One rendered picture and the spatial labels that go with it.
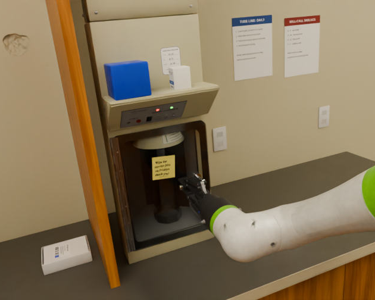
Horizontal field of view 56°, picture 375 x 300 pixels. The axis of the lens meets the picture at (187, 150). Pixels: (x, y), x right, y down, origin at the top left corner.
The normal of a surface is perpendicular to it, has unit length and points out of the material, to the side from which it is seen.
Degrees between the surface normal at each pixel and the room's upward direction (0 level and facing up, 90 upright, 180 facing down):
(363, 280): 90
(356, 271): 90
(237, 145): 90
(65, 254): 0
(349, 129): 90
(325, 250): 0
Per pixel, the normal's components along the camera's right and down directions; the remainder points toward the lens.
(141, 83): 0.39, 0.26
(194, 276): -0.09, -0.94
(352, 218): -0.80, 0.49
